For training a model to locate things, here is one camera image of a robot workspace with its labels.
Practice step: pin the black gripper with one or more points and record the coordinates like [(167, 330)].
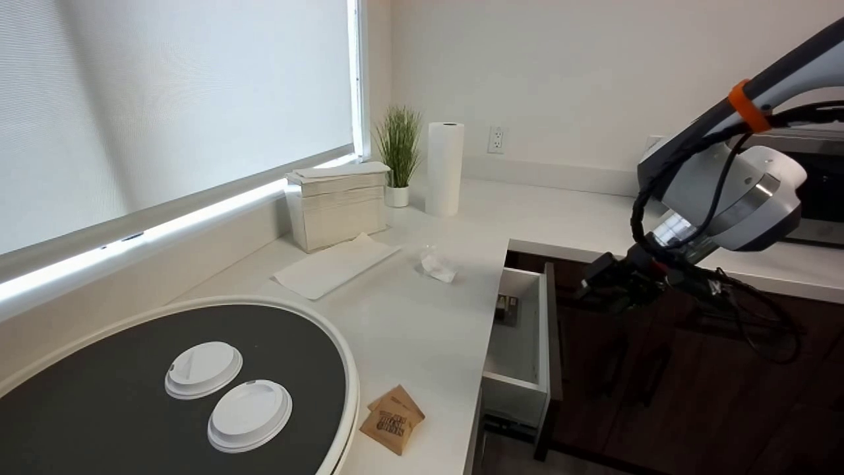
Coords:
[(624, 284)]

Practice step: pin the white drawer with wood front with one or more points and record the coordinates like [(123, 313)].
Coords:
[(523, 366)]

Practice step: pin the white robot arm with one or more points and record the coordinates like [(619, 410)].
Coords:
[(708, 187)]

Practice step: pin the dark box in drawer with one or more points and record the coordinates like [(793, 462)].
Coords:
[(508, 310)]

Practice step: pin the crumpled white paper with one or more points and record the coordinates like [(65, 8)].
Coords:
[(435, 267)]

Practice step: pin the white paper towel roll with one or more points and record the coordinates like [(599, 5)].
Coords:
[(444, 166)]

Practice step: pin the small green potted plant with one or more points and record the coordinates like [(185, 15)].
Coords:
[(396, 146)]

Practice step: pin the brown paper packet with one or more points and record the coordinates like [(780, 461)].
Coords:
[(391, 421)]

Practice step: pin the white napkin box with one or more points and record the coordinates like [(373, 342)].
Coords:
[(337, 205)]

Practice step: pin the white folded cloth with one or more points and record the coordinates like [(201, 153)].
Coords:
[(333, 267)]

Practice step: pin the white coffee cup lid right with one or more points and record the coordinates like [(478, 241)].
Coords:
[(250, 416)]

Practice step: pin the white coffee cup lid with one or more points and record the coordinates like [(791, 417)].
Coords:
[(250, 416), (201, 371)]

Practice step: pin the round black white tray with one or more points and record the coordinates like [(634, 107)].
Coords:
[(104, 410)]

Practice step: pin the white coffee cup lid left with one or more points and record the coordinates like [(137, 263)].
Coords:
[(201, 371)]

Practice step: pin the white roller window blind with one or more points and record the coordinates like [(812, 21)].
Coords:
[(113, 107)]

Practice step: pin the white wall outlet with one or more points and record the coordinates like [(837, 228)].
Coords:
[(498, 141)]

